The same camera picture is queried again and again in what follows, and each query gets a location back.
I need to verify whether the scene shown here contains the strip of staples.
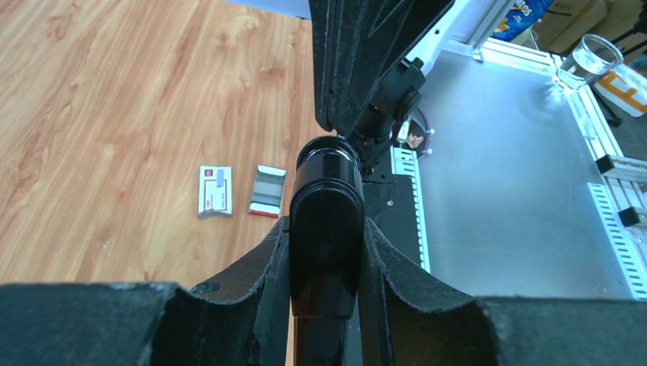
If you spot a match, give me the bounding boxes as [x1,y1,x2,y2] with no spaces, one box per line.
[249,165,287,218]

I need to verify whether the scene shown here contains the white orange box outside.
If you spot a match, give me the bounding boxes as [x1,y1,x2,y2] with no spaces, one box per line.
[593,64,646,117]

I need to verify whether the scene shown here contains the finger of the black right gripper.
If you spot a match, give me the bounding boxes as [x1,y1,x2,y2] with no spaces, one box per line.
[308,0,454,135]

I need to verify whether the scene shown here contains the clear glass cup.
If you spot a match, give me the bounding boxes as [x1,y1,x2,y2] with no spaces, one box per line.
[552,34,624,91]

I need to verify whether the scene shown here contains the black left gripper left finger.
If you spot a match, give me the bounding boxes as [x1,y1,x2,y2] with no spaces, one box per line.
[1,217,289,365]

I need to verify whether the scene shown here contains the small staple box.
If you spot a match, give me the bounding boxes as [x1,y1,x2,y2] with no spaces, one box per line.
[198,165,233,219]

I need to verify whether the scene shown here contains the black stapler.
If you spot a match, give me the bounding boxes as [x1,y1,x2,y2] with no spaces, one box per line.
[289,136,365,365]

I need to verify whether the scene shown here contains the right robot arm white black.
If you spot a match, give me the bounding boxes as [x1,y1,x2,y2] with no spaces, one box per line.
[299,1,511,166]

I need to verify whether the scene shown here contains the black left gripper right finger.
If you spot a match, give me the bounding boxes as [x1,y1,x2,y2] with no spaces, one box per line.
[359,220,646,365]

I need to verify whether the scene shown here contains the blue snack bag outside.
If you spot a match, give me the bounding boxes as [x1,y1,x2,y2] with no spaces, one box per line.
[491,0,553,42]

